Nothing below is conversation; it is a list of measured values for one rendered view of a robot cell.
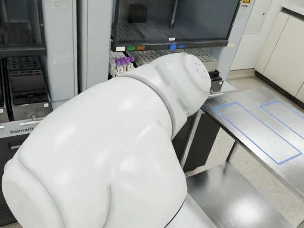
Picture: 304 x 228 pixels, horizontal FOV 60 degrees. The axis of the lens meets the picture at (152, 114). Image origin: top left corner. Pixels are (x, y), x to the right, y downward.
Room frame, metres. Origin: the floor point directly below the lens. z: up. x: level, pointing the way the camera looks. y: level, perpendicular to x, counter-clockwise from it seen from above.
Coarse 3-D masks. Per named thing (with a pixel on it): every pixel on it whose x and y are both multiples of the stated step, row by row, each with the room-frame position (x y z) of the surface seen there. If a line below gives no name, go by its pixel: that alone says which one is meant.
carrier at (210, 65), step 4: (204, 60) 1.28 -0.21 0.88; (208, 60) 1.29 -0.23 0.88; (212, 60) 1.30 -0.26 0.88; (216, 60) 1.31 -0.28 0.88; (204, 64) 1.26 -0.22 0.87; (208, 64) 1.28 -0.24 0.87; (212, 64) 1.29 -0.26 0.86; (216, 64) 1.30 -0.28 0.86; (208, 68) 1.28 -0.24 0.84; (212, 68) 1.29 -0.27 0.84
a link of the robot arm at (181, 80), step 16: (144, 64) 0.37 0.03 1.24; (160, 64) 0.35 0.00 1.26; (176, 64) 0.34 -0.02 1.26; (192, 64) 0.35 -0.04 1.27; (144, 80) 0.31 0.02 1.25; (160, 80) 0.32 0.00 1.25; (176, 80) 0.32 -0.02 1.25; (192, 80) 0.33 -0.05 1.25; (208, 80) 0.36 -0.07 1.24; (160, 96) 0.29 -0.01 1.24; (176, 96) 0.31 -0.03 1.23; (192, 96) 0.31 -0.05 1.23; (176, 112) 0.30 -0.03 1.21; (192, 112) 0.33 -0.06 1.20; (176, 128) 0.29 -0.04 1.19
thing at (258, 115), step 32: (224, 96) 1.06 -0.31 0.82; (256, 96) 1.12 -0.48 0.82; (192, 128) 0.96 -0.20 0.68; (224, 128) 0.83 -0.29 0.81; (256, 128) 0.86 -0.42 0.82; (288, 128) 0.90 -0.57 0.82; (288, 160) 0.70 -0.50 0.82; (192, 192) 0.92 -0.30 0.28; (224, 192) 0.96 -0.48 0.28; (256, 192) 1.01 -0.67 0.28; (224, 224) 0.76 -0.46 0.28; (256, 224) 0.80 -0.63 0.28; (288, 224) 0.83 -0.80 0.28
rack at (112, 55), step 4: (112, 40) 1.34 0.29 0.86; (112, 52) 1.20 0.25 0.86; (116, 52) 1.21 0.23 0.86; (120, 52) 1.21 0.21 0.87; (112, 56) 1.16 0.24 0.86; (116, 56) 1.16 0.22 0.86; (120, 56) 1.17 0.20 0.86; (124, 56) 1.18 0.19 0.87; (112, 60) 1.11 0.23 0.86; (112, 64) 1.07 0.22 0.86; (112, 68) 1.06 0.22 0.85; (112, 72) 1.06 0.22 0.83
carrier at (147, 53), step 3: (147, 51) 1.26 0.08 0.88; (150, 51) 1.26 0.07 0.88; (153, 51) 1.27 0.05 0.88; (135, 54) 1.20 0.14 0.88; (138, 54) 1.21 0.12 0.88; (141, 54) 1.21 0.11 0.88; (144, 54) 1.22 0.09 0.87; (147, 54) 1.23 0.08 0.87; (150, 54) 1.24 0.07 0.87; (153, 54) 1.25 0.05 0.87; (135, 57) 1.20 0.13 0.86; (135, 60) 1.20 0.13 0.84; (135, 63) 1.20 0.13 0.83
